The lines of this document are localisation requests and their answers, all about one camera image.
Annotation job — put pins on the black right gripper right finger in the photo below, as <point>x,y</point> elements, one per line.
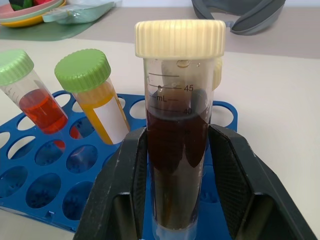
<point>250,180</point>

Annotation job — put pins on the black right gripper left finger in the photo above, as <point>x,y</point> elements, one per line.
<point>110,180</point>

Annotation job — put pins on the brown liquid tube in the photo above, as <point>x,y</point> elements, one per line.
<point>177,150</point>

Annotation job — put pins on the blue test tube rack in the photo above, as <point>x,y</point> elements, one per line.
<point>50,170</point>

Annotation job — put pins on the yellow liquid tube, green cap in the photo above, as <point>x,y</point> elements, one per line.
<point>100,107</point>

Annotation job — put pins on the red liquid tube, green cap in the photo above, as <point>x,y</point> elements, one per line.
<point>37,105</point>

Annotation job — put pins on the tube with cream cap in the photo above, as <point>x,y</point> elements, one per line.
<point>217,75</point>

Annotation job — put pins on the green silicone mat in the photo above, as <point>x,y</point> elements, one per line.
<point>47,31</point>

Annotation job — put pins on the grey curved headset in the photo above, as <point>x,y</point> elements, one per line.
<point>240,15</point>

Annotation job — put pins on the yellow plate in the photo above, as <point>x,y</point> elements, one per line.
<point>22,23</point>

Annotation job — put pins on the light green plate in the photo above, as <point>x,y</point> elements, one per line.
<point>32,17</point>

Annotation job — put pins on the pink plate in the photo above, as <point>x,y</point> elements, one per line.
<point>25,12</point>

